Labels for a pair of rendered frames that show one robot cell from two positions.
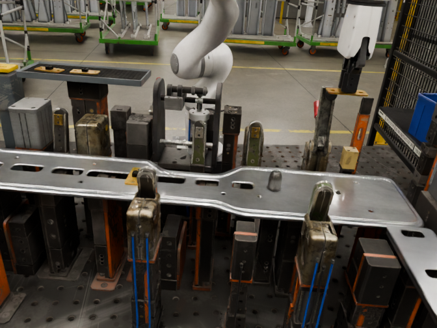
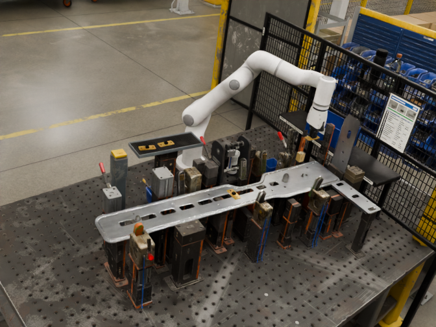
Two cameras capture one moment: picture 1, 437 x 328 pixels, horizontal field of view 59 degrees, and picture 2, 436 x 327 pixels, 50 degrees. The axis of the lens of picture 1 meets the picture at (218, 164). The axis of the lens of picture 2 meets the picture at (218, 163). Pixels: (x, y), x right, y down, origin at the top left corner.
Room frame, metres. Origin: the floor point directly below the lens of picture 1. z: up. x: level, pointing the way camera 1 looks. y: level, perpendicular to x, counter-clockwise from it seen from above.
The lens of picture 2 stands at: (-0.69, 1.49, 2.40)
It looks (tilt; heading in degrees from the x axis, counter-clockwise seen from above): 32 degrees down; 323
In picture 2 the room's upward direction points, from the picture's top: 8 degrees clockwise
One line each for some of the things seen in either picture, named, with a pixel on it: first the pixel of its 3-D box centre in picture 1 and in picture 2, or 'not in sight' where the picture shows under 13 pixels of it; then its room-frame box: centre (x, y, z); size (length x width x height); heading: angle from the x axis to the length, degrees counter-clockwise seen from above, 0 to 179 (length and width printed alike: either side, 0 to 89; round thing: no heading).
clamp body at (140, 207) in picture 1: (145, 267); (258, 231); (0.65, 0.14, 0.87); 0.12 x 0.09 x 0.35; 179
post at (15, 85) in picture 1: (17, 137); (118, 191); (1.17, 0.68, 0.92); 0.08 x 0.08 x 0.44; 89
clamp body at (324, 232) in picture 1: (305, 291); (313, 218); (0.61, -0.20, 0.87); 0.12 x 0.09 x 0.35; 179
